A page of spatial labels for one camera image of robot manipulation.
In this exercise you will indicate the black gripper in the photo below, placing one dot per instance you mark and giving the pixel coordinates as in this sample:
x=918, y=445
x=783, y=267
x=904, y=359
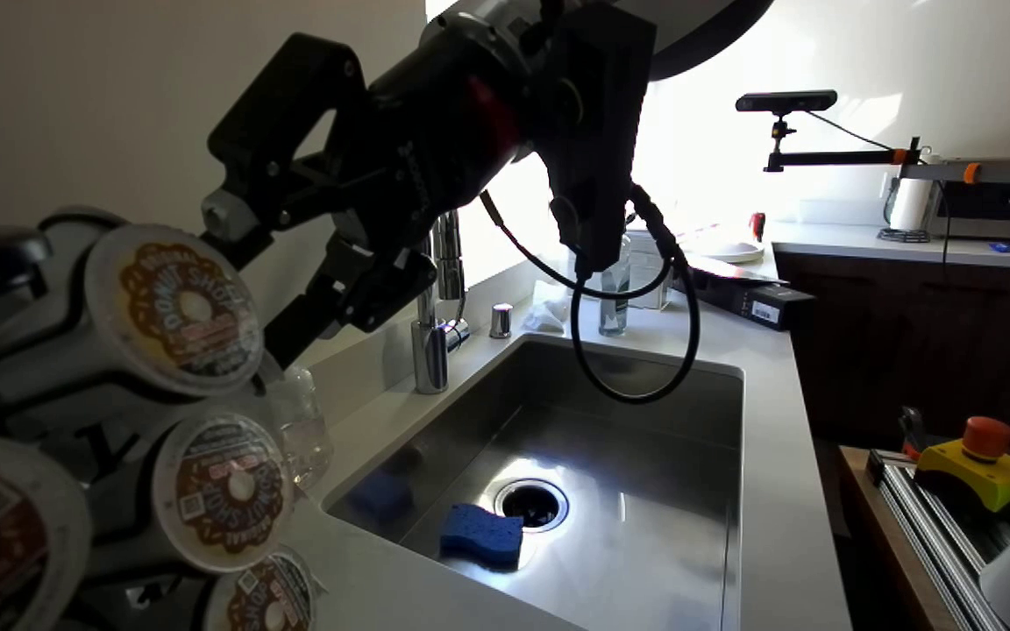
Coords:
x=457, y=116

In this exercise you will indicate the donut lid white coffee pod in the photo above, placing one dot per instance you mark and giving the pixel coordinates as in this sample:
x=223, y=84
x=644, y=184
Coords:
x=2, y=549
x=176, y=306
x=265, y=598
x=226, y=491

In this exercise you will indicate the chrome gooseneck faucet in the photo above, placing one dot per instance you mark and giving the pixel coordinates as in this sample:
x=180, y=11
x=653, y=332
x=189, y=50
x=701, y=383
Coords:
x=429, y=354

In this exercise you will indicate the small chrome sink cap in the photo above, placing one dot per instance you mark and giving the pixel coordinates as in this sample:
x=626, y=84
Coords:
x=503, y=323

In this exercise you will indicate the clear soap dispenser bottle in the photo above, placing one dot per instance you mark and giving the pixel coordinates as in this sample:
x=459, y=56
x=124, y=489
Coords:
x=300, y=424

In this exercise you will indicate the black sink drain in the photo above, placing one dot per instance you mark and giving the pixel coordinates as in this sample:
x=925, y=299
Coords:
x=531, y=501

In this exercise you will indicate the blue sponge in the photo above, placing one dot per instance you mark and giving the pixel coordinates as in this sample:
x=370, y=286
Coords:
x=482, y=536

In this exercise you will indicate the white bowl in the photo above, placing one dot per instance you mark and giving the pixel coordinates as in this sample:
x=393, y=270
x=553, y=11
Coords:
x=736, y=253

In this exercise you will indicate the stainless steel sink basin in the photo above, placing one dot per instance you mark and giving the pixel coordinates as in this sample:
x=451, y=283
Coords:
x=646, y=466

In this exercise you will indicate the black flat counter items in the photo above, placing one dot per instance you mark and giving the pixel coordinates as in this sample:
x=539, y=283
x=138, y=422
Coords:
x=750, y=299

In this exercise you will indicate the white paper roll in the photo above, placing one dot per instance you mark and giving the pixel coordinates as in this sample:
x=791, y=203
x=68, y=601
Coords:
x=909, y=203

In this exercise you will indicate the dark cabinet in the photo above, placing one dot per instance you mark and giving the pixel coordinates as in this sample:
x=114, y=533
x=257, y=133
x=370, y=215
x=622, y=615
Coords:
x=914, y=353

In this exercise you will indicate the black countertop appliance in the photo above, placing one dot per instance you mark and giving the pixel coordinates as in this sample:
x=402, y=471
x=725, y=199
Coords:
x=997, y=199

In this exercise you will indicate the yellow emergency stop box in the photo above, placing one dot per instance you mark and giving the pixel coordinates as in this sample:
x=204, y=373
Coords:
x=980, y=466

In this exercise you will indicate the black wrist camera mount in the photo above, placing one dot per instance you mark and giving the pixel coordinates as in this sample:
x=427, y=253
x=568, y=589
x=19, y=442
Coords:
x=597, y=127

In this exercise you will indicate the black camera bar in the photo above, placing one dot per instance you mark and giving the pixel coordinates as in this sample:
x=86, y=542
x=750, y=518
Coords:
x=788, y=103

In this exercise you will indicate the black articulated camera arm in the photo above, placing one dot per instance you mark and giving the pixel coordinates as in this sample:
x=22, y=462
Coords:
x=831, y=159

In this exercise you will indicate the metal robot mounting rail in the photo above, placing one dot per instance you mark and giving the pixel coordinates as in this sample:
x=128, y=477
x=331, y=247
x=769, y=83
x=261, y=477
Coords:
x=914, y=528

